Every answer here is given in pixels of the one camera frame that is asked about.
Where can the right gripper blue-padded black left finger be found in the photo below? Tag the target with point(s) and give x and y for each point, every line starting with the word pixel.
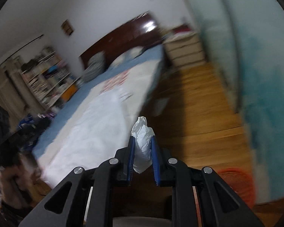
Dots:
pixel 83 197

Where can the beige drawer nightstand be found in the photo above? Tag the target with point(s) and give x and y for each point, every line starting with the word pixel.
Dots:
pixel 183 47

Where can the white tissue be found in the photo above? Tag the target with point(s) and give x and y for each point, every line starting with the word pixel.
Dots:
pixel 142 152

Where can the bed with blue sheet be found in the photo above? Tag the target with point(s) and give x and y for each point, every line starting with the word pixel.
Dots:
pixel 140 73

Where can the dark red wooden headboard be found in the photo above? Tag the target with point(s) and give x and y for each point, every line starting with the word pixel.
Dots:
pixel 140 31

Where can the white bed cover cloth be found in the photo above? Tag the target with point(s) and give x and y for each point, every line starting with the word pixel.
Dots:
pixel 103 127

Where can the blue floral wardrobe door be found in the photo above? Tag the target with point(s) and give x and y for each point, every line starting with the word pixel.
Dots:
pixel 244 39

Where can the white bookshelf with books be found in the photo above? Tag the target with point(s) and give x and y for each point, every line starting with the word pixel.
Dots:
pixel 49 79

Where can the grey checked pillow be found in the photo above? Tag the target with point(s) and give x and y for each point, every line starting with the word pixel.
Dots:
pixel 96 66

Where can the red plastic waste basket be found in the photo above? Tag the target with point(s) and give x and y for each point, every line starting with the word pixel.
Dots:
pixel 241 183

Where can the beige curtains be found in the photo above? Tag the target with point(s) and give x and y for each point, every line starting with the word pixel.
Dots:
pixel 15 97

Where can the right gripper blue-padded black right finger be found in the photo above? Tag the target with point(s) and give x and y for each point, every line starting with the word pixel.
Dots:
pixel 200 197

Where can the white and blue pillow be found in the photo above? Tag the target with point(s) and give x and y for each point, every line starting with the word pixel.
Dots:
pixel 127 56

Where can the person's left hand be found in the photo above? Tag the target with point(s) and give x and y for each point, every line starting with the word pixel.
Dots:
pixel 17 186

